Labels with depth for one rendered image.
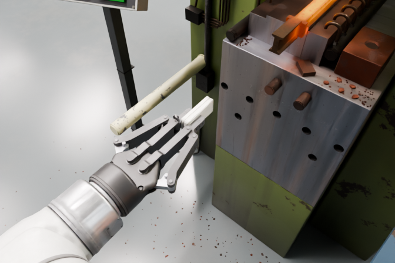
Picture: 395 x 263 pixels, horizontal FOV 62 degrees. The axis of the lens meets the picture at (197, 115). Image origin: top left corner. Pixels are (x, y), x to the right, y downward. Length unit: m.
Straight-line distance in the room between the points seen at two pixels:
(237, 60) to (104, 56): 1.59
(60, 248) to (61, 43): 2.24
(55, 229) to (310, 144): 0.66
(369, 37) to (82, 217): 0.69
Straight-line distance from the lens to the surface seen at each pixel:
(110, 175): 0.47
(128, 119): 1.05
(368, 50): 0.81
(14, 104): 2.22
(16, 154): 1.96
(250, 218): 1.43
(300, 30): 0.79
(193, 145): 0.51
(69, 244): 0.43
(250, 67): 0.85
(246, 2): 1.04
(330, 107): 0.80
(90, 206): 0.45
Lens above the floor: 1.42
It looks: 49 degrees down
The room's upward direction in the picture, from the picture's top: straight up
